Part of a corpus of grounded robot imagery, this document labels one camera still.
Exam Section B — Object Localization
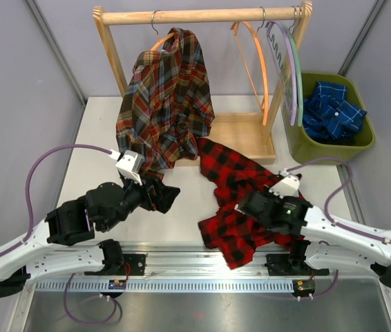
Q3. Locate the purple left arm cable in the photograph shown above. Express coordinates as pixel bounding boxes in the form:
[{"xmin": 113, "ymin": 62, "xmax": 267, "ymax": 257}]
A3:
[{"xmin": 0, "ymin": 144, "xmax": 124, "ymax": 326}]

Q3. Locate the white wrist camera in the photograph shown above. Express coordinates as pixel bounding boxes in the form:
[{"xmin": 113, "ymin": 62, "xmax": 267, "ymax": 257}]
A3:
[
  {"xmin": 268, "ymin": 169, "xmax": 302, "ymax": 198},
  {"xmin": 110, "ymin": 149, "xmax": 145, "ymax": 185}
]

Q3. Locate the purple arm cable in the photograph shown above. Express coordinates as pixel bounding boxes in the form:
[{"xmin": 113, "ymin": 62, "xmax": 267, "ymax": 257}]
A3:
[
  {"xmin": 257, "ymin": 157, "xmax": 391, "ymax": 300},
  {"xmin": 0, "ymin": 144, "xmax": 124, "ymax": 326}
]

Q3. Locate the aluminium mounting rail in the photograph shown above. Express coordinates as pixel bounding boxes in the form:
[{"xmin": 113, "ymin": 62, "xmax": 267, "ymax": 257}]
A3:
[{"xmin": 33, "ymin": 243, "xmax": 373, "ymax": 297}]

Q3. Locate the blue checked shirt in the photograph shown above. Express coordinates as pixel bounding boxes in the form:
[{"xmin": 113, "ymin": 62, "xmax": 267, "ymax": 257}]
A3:
[{"xmin": 303, "ymin": 81, "xmax": 367, "ymax": 144}]

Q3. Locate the mint green plastic hanger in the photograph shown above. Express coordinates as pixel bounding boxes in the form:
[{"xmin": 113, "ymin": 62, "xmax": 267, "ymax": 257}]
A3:
[{"xmin": 266, "ymin": 21, "xmax": 303, "ymax": 127}]

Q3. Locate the brown multicolour plaid shirt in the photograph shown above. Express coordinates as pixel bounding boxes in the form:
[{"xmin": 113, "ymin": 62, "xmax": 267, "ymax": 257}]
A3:
[{"xmin": 116, "ymin": 28, "xmax": 215, "ymax": 176}]

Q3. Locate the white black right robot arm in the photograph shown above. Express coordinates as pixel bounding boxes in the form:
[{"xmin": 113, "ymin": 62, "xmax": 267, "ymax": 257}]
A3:
[{"xmin": 236, "ymin": 191, "xmax": 391, "ymax": 288}]

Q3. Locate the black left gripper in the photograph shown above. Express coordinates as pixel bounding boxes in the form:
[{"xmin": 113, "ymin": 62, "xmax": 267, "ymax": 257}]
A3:
[{"xmin": 102, "ymin": 172, "xmax": 180, "ymax": 232}]

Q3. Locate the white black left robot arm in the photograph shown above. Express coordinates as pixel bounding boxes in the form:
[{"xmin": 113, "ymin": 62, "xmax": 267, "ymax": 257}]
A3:
[{"xmin": 0, "ymin": 177, "xmax": 180, "ymax": 298}]

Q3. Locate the red black checked shirt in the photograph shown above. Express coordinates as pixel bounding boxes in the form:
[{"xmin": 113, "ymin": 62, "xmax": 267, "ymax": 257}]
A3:
[{"xmin": 197, "ymin": 137, "xmax": 312, "ymax": 271}]

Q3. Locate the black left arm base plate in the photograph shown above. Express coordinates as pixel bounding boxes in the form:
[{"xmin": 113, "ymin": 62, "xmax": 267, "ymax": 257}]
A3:
[{"xmin": 84, "ymin": 253, "xmax": 146, "ymax": 277}]

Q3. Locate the orange hanger of plaid shirt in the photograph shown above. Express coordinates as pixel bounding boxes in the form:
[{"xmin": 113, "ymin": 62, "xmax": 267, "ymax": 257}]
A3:
[{"xmin": 149, "ymin": 9, "xmax": 178, "ymax": 53}]

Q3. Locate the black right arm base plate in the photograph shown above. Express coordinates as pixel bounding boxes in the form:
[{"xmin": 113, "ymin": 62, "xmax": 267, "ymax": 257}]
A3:
[{"xmin": 265, "ymin": 254, "xmax": 330, "ymax": 277}]

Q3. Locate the wooden clothes rack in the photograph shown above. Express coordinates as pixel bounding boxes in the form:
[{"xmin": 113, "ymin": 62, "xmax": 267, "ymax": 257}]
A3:
[{"xmin": 93, "ymin": 1, "xmax": 313, "ymax": 165}]

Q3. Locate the lilac plastic hanger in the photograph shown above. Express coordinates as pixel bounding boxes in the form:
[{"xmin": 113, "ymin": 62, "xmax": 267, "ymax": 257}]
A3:
[{"xmin": 270, "ymin": 24, "xmax": 298, "ymax": 127}]

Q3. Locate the green plastic bin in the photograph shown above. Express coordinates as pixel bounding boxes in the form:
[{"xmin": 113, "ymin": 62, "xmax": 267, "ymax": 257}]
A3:
[{"xmin": 282, "ymin": 73, "xmax": 374, "ymax": 163}]

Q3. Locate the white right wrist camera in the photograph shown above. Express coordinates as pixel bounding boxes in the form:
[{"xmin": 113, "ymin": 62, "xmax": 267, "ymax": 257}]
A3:
[{"xmin": 268, "ymin": 169, "xmax": 302, "ymax": 198}]

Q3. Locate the orange hanger of red shirt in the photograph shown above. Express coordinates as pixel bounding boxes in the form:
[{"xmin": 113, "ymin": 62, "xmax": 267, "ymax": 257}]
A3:
[{"xmin": 229, "ymin": 6, "xmax": 271, "ymax": 127}]

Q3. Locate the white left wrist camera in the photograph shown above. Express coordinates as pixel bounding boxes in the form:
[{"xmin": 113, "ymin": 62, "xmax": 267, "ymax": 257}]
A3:
[{"xmin": 110, "ymin": 149, "xmax": 145, "ymax": 185}]

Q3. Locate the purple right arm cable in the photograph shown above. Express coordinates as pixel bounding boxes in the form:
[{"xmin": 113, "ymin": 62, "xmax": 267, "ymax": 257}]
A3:
[{"xmin": 257, "ymin": 157, "xmax": 391, "ymax": 300}]

